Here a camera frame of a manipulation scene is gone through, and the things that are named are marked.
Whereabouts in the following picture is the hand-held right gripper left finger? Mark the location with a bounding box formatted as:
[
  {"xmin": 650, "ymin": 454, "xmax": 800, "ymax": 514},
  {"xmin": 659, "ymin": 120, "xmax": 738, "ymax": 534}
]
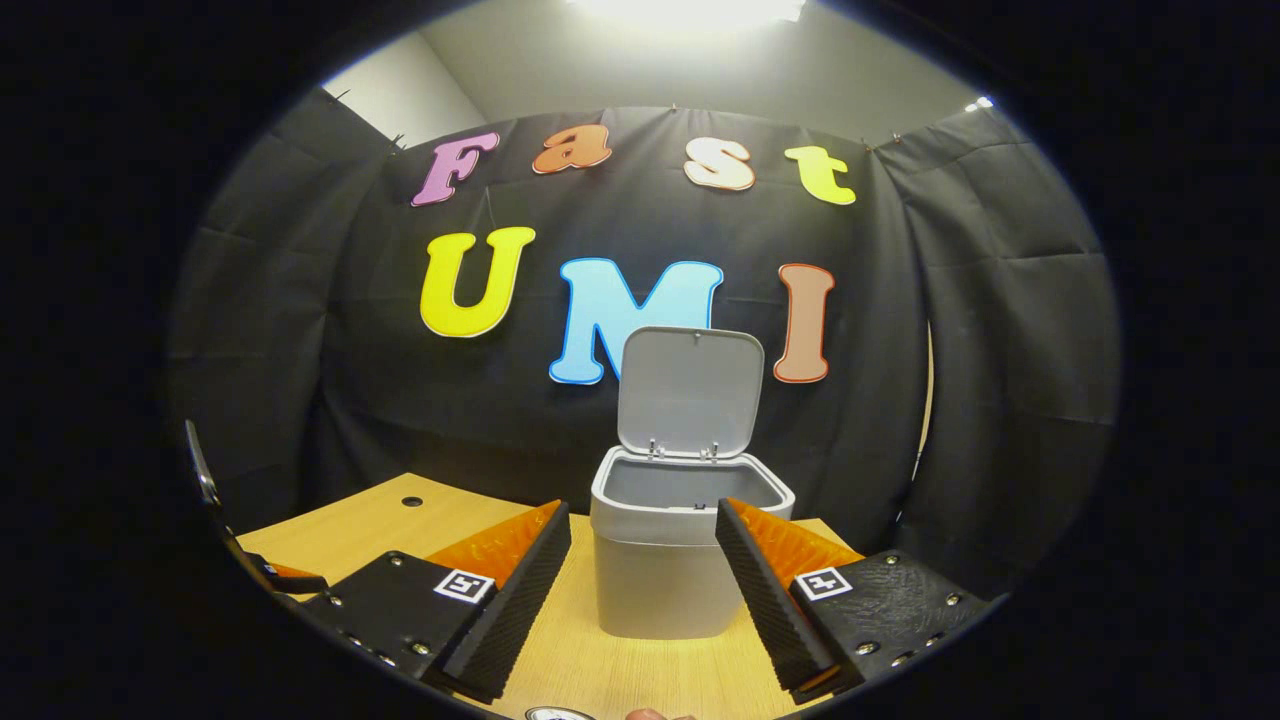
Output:
[{"xmin": 295, "ymin": 498, "xmax": 573, "ymax": 703}]

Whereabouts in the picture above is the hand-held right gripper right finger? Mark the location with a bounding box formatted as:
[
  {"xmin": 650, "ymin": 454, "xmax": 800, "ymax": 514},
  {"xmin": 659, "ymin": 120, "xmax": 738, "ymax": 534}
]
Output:
[{"xmin": 714, "ymin": 497, "xmax": 1001, "ymax": 703}]

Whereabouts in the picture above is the white desktop garbage bin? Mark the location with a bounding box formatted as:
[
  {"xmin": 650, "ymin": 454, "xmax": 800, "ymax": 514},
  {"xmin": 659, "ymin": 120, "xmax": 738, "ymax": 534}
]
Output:
[{"xmin": 589, "ymin": 325, "xmax": 797, "ymax": 641}]

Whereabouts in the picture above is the wooden desktop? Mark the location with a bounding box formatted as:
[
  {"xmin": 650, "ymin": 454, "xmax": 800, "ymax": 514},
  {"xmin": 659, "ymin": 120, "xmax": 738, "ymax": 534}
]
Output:
[{"xmin": 238, "ymin": 472, "xmax": 851, "ymax": 720}]

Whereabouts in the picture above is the black backdrop cloth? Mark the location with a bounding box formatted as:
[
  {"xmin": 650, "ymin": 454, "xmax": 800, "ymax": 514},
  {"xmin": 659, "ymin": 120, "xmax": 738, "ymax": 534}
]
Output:
[{"xmin": 165, "ymin": 88, "xmax": 1121, "ymax": 601}]

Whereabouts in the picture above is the large ceiling light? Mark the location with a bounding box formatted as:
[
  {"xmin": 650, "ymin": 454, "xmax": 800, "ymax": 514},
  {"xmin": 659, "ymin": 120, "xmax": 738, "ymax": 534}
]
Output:
[{"xmin": 565, "ymin": 0, "xmax": 809, "ymax": 36}]

